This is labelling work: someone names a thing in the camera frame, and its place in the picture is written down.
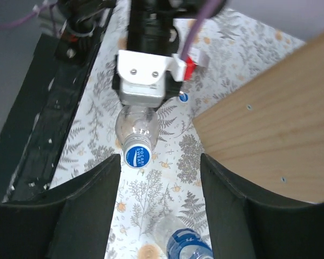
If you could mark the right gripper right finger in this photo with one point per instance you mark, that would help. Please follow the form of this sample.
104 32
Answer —
248 221

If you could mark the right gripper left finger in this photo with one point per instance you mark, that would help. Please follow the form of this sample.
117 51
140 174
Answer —
72 220

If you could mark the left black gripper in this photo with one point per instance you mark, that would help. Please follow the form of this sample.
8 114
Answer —
149 31

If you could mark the blue Pocari Sweat cap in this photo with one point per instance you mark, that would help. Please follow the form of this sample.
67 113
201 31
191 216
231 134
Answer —
137 155

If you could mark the clear plastic bottle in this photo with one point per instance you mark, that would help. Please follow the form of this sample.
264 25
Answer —
137 124

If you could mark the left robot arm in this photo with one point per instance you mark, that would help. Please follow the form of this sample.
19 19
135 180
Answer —
202 10

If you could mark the blue label water bottle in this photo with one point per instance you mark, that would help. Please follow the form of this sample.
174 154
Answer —
178 241

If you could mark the small blue cap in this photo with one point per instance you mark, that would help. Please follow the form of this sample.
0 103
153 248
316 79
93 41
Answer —
183 97

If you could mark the wooden shelf unit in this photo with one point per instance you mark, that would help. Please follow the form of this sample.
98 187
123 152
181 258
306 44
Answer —
271 130

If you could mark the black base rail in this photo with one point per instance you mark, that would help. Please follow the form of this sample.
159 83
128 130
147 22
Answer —
41 117

